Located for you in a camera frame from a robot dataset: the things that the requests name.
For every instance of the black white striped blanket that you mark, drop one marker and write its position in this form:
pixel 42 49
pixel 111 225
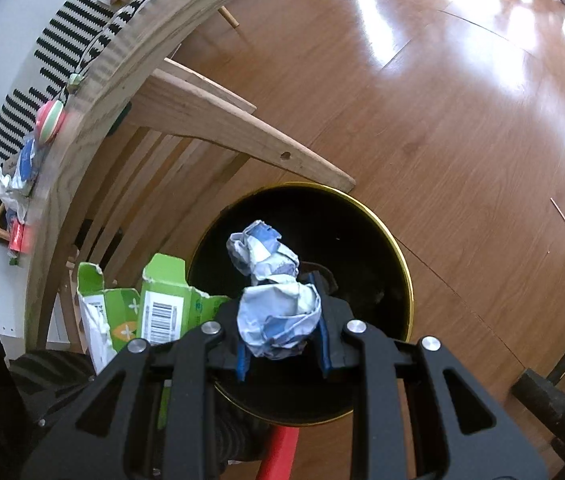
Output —
pixel 77 35

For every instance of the red packet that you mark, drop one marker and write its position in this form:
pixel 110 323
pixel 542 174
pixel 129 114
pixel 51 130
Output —
pixel 18 237

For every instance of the torn green cardboard box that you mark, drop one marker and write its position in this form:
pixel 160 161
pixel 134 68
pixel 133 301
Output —
pixel 162 305

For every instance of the round wooden table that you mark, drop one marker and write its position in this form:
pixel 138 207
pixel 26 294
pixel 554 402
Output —
pixel 112 85

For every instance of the blue white paper ball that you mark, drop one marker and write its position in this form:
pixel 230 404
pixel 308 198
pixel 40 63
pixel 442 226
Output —
pixel 262 252
pixel 282 320

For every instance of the red plastic object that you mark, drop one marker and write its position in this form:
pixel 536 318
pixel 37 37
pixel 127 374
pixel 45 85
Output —
pixel 277 452

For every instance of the black trash bin gold rim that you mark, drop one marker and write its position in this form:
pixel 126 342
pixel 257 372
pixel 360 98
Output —
pixel 362 260

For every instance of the crumpled white paper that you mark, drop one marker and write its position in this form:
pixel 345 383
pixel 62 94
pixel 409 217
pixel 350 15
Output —
pixel 12 185

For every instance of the pink green round packet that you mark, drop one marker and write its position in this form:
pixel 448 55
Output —
pixel 51 120

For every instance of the black chair base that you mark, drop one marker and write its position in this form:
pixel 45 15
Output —
pixel 562 400

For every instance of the small wooden stick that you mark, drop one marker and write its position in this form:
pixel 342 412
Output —
pixel 558 209

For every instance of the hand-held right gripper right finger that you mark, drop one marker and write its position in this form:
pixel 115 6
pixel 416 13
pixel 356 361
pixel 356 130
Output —
pixel 323 340

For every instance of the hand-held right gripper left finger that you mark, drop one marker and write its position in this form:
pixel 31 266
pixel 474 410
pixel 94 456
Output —
pixel 242 362

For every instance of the blue packet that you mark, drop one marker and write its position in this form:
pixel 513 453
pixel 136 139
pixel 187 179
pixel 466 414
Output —
pixel 26 160

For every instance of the dark ribbed cloth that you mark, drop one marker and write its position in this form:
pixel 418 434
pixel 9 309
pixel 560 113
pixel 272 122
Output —
pixel 52 375

